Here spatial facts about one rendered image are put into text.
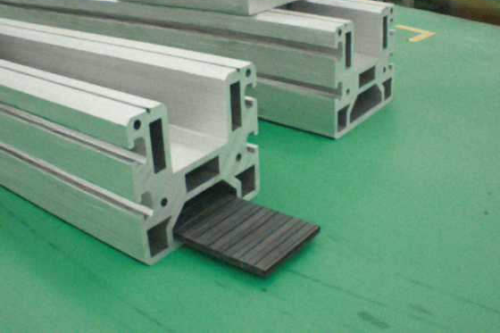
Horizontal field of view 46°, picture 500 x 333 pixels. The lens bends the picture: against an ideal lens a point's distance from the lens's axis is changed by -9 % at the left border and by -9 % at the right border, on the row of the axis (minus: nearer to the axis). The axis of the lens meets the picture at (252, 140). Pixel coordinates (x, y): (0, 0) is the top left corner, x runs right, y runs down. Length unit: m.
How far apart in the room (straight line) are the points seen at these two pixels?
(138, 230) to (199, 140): 0.07
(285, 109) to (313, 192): 0.10
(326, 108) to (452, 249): 0.16
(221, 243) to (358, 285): 0.08
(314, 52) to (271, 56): 0.03
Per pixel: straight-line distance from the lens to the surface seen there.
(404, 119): 0.51
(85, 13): 0.65
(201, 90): 0.36
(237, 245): 0.34
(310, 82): 0.46
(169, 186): 0.33
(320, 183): 0.41
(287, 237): 0.34
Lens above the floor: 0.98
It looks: 25 degrees down
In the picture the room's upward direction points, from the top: 2 degrees counter-clockwise
